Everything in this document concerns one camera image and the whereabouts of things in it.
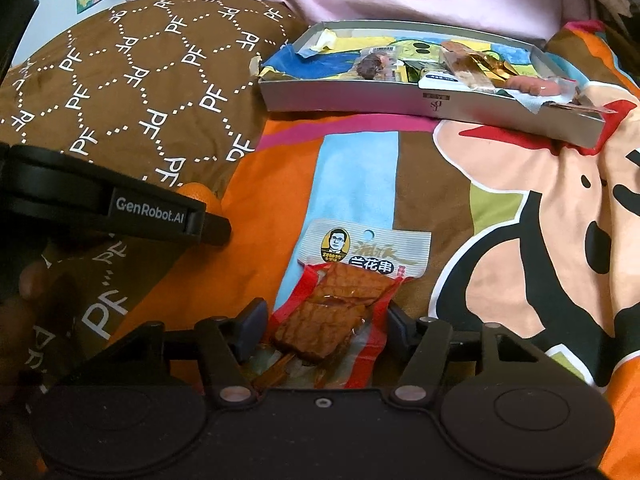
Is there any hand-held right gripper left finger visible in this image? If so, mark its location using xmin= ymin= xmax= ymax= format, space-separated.
xmin=65 ymin=297 xmax=271 ymax=407

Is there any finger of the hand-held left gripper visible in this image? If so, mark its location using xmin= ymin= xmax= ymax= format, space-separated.
xmin=187 ymin=208 xmax=232 ymax=247

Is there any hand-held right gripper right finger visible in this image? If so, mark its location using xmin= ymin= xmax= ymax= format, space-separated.
xmin=385 ymin=305 xmax=551 ymax=406

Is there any small orange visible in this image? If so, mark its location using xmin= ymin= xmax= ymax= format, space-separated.
xmin=177 ymin=182 xmax=224 ymax=222

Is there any white tofu snack packet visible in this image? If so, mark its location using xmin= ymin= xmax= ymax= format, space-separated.
xmin=240 ymin=217 xmax=434 ymax=391

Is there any grey cardboard box tray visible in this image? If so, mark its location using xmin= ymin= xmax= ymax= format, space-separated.
xmin=257 ymin=21 xmax=607 ymax=157

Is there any red packet with dark snack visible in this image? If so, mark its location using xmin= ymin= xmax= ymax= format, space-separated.
xmin=352 ymin=45 xmax=402 ymax=81

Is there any blue and white packet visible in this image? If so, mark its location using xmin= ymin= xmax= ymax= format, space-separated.
xmin=417 ymin=70 xmax=477 ymax=99

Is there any clear nougat bar packet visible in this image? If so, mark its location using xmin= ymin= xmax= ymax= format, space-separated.
xmin=440 ymin=40 xmax=497 ymax=92

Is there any pink sausage packet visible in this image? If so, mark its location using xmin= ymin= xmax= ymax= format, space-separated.
xmin=495 ymin=75 xmax=577 ymax=117

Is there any yellow snack packet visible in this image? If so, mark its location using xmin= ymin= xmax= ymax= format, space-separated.
xmin=397 ymin=52 xmax=522 ymax=86

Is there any person's left hand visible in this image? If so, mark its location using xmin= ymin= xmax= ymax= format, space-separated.
xmin=0 ymin=257 xmax=58 ymax=396

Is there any brown patterned pillow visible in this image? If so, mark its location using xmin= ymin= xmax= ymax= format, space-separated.
xmin=0 ymin=0 xmax=302 ymax=386

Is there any crayon drawing paper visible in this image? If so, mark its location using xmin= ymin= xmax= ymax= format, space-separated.
xmin=260 ymin=30 xmax=542 ymax=87

